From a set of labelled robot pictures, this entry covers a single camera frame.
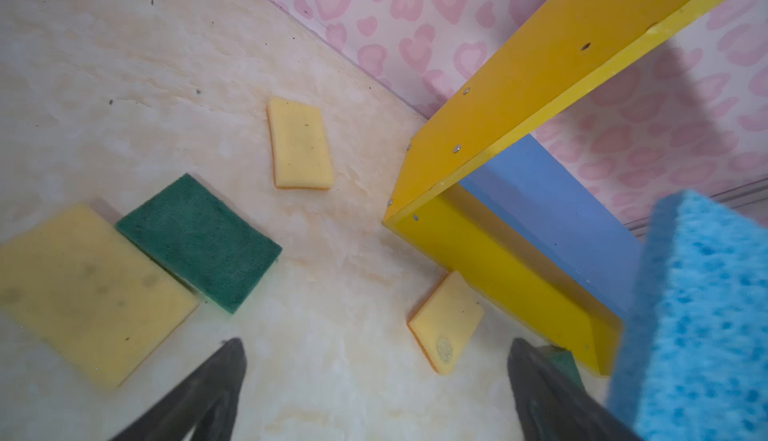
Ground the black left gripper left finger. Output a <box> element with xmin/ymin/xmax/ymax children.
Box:
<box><xmin>114</xmin><ymin>338</ymin><xmax>247</xmax><ymax>440</ymax></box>

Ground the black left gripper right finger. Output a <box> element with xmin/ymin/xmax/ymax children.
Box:
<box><xmin>507</xmin><ymin>338</ymin><xmax>639</xmax><ymax>441</ymax></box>

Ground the yellow sponge shelf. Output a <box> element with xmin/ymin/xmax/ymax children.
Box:
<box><xmin>407</xmin><ymin>271</ymin><xmax>485</xmax><ymax>375</ymax></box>
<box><xmin>267</xmin><ymin>97</ymin><xmax>334</xmax><ymax>190</ymax></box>

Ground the blue sponge floor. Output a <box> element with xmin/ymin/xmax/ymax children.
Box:
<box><xmin>607</xmin><ymin>191</ymin><xmax>767</xmax><ymax>440</ymax></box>

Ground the yellow wooden shelf unit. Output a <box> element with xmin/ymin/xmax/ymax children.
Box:
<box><xmin>384</xmin><ymin>0</ymin><xmax>767</xmax><ymax>376</ymax></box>

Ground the yellow sponge near shelf left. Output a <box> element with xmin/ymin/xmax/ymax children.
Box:
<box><xmin>267</xmin><ymin>97</ymin><xmax>334</xmax><ymax>190</ymax></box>

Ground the green scouring pad centre right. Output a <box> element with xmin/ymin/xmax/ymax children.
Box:
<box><xmin>538</xmin><ymin>345</ymin><xmax>585</xmax><ymax>390</ymax></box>

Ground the green scouring pad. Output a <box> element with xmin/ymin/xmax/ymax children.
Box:
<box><xmin>116</xmin><ymin>174</ymin><xmax>282</xmax><ymax>314</ymax></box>
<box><xmin>538</xmin><ymin>345</ymin><xmax>585</xmax><ymax>390</ymax></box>

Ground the green scouring pad left upper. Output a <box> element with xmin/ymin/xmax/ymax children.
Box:
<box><xmin>116</xmin><ymin>174</ymin><xmax>282</xmax><ymax>314</ymax></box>

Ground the yellow sponge left floor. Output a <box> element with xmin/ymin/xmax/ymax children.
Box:
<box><xmin>1</xmin><ymin>204</ymin><xmax>198</xmax><ymax>390</ymax></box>

